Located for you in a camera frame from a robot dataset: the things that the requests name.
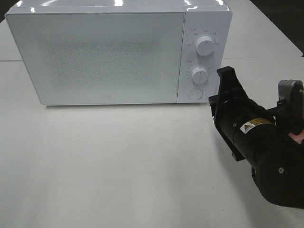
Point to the white microwave door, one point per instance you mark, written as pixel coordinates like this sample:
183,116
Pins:
96,59

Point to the pink round plate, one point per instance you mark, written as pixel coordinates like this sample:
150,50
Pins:
297,138

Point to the upper white power knob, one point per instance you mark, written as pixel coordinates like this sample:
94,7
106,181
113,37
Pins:
204,45

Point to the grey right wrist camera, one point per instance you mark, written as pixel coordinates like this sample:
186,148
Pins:
291,92

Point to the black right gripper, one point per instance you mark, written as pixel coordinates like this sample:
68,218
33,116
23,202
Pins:
242,123

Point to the white microwave oven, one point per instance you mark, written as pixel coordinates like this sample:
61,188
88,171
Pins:
201,17

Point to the round white door button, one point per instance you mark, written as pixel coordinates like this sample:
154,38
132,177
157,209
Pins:
195,94

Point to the lower white timer knob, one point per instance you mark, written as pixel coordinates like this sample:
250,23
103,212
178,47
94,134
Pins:
199,75

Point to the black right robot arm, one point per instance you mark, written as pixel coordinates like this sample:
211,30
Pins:
271,140

